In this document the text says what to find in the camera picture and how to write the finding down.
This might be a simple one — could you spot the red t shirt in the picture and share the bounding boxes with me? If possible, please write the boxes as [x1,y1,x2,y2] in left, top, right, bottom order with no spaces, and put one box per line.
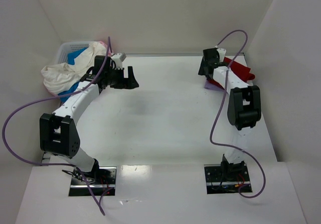
[208,61,255,82]

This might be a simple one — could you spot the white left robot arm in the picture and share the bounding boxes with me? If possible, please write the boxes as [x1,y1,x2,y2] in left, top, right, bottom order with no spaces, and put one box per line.
[40,53,139,182]

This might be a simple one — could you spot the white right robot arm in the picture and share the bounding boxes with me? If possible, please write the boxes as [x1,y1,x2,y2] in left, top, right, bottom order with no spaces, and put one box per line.
[198,47,261,181]

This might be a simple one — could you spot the folded purple t shirt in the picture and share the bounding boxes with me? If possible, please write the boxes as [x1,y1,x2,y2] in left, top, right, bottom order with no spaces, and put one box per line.
[204,80,224,91]

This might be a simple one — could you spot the blue t shirt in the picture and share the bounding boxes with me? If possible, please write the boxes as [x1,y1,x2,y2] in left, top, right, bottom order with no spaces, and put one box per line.
[58,47,88,96]

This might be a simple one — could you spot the cream white t shirt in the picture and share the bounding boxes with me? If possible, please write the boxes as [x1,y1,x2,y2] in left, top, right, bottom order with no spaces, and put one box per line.
[41,41,107,95]

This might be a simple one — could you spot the white plastic laundry basket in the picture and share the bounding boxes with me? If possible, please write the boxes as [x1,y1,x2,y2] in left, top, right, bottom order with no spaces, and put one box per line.
[53,41,92,65]

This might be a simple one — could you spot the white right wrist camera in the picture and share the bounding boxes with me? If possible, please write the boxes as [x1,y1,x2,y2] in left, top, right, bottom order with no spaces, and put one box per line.
[217,48,226,62]

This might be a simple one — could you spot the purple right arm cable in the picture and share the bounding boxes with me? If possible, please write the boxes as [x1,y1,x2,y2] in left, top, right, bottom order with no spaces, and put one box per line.
[210,30,266,199]

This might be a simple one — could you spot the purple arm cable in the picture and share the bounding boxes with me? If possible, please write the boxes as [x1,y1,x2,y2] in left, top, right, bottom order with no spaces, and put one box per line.
[2,36,113,216]
[210,30,266,199]

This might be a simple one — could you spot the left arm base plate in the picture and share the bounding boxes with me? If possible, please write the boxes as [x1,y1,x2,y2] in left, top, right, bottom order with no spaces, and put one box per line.
[62,167,117,197]

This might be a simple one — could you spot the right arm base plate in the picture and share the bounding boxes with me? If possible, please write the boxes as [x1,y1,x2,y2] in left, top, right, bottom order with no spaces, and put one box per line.
[204,164,252,194]

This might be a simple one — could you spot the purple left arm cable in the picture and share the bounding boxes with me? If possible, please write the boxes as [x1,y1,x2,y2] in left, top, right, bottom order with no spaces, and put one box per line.
[2,36,113,216]

